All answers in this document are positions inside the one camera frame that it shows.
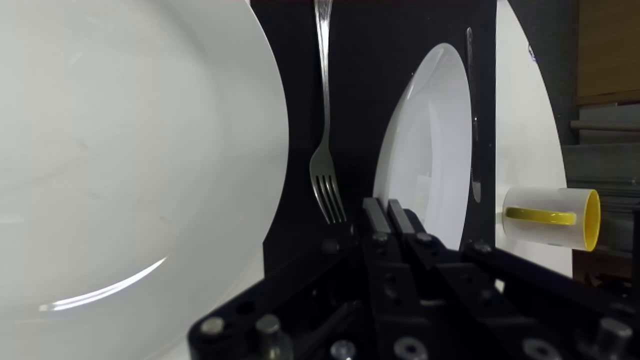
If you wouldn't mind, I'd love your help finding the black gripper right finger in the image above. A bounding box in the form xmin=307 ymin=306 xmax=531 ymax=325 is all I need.
xmin=388 ymin=199 xmax=640 ymax=360

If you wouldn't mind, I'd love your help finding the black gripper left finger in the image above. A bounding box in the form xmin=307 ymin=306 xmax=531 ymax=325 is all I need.
xmin=185 ymin=197 xmax=401 ymax=360

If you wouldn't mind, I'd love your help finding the smaller white plate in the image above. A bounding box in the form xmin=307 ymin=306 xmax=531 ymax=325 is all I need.
xmin=369 ymin=41 xmax=475 ymax=253

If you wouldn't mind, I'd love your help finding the silver fork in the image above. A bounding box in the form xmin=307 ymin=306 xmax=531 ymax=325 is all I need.
xmin=306 ymin=0 xmax=350 ymax=226

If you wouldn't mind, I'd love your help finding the black place mat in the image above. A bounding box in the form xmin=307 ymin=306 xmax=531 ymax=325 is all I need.
xmin=248 ymin=0 xmax=498 ymax=276

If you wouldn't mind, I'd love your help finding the larger white plate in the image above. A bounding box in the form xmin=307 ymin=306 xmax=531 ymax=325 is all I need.
xmin=0 ymin=0 xmax=292 ymax=360

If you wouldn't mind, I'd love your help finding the white mug yellow inside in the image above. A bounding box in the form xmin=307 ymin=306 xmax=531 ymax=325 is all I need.
xmin=500 ymin=187 xmax=604 ymax=255

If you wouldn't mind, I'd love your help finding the round white table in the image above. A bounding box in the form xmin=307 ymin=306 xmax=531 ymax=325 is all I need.
xmin=493 ymin=0 xmax=575 ymax=278

